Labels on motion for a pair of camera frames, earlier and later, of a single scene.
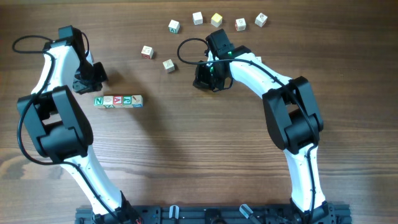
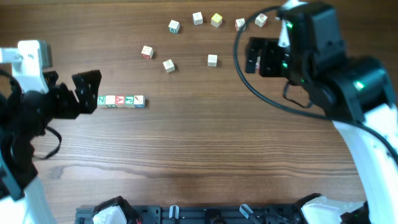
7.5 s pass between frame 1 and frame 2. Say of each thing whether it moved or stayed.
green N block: stayed
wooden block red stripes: stayed
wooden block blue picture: moved
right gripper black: moved
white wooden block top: stayed
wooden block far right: stayed
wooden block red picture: stayed
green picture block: stayed
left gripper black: moved
